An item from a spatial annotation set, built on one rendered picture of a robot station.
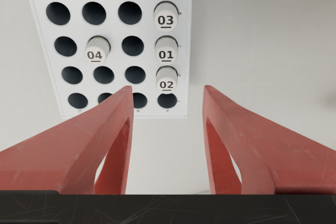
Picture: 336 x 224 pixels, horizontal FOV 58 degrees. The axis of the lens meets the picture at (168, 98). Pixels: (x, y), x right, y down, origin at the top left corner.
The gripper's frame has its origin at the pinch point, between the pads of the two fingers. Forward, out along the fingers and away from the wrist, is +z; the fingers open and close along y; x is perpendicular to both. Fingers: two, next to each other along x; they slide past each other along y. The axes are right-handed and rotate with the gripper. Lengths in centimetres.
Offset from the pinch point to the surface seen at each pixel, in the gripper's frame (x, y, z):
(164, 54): -0.1, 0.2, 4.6
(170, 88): 2.1, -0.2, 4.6
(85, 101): 4.4, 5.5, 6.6
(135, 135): 10.3, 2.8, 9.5
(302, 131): 9.7, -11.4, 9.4
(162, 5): -2.5, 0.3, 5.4
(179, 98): 3.6, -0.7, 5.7
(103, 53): -0.2, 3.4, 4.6
